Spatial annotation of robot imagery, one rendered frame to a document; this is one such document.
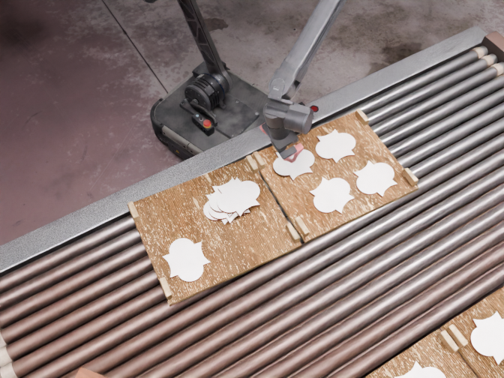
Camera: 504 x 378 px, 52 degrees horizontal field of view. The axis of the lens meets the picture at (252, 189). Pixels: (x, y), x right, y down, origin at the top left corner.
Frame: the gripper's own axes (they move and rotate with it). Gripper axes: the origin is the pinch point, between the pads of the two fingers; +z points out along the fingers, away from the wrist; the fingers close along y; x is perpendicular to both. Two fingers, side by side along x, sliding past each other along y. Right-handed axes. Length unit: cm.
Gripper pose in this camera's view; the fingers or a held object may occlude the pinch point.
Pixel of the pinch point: (284, 148)
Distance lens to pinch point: 154.8
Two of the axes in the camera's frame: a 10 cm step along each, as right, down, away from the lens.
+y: -4.8, -7.2, 5.0
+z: 2.0, 4.7, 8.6
